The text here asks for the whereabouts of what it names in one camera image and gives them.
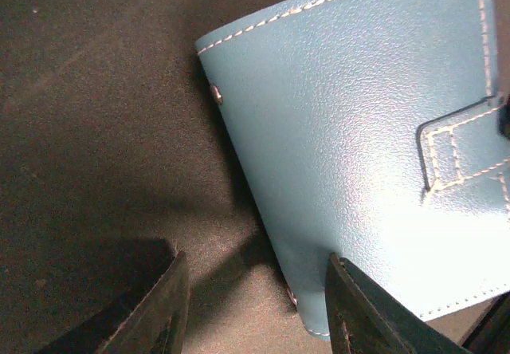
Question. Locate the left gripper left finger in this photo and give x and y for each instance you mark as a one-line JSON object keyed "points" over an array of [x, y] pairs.
{"points": [[150, 316]]}

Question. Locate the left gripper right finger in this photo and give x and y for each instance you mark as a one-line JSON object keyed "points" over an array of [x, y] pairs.
{"points": [[364, 318]]}

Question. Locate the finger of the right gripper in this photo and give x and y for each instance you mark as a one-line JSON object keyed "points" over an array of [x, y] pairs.
{"points": [[491, 336]]}

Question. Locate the blue card holder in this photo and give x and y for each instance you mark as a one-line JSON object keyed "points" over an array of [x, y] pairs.
{"points": [[371, 129]]}

